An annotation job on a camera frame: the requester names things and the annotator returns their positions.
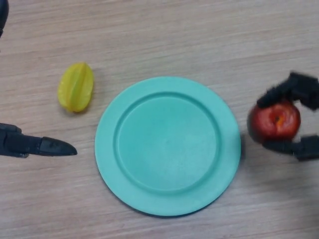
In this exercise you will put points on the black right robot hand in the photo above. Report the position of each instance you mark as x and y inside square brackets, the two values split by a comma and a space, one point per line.
[302, 87]

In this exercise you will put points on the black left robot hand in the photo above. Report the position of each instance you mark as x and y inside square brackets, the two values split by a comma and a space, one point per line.
[37, 147]

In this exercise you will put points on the red apple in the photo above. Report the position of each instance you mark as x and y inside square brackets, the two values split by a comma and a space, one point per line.
[274, 119]

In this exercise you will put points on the green round plate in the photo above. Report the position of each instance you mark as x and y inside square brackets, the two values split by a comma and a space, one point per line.
[165, 147]

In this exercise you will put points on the yellow starfruit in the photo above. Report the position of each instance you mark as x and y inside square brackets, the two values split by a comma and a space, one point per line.
[76, 87]

